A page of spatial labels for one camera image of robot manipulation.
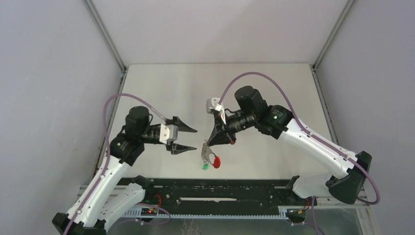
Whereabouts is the electronics board with leds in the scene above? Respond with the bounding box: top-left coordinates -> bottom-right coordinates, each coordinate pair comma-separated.
140,208 -> 158,216

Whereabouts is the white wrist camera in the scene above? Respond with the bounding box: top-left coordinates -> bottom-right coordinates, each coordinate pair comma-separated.
206,97 -> 227,124
159,124 -> 179,145

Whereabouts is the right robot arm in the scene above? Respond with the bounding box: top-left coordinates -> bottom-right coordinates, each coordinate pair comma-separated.
203,86 -> 372,205

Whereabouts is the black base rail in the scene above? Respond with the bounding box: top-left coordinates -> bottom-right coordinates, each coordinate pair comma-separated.
143,179 -> 312,216

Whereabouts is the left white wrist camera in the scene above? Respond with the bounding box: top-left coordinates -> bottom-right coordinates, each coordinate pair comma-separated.
159,124 -> 179,145

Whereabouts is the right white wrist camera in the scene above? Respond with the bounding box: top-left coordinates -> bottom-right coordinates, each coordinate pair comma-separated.
206,97 -> 227,124

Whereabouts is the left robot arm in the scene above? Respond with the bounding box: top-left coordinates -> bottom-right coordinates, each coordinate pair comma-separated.
52,106 -> 196,235

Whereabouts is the metal keyring holder red handle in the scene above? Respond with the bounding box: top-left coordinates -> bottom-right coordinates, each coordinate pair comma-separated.
201,140 -> 221,169

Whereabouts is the white slotted cable duct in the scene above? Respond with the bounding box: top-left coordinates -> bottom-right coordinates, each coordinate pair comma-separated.
120,207 -> 293,220

